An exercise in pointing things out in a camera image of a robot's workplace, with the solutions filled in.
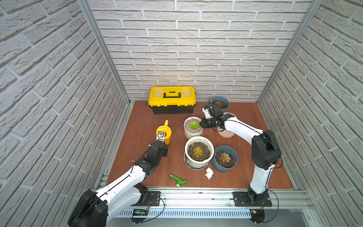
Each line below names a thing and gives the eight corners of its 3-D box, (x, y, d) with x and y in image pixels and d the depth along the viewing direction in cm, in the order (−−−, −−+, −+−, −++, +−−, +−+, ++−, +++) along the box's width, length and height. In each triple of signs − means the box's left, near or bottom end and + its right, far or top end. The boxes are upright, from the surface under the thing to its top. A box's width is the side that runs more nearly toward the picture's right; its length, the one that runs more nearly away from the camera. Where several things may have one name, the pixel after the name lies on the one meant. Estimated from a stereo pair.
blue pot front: (219, 178, 82) (224, 172, 73) (207, 161, 89) (209, 153, 79) (236, 166, 87) (242, 159, 77) (222, 150, 93) (227, 142, 84)
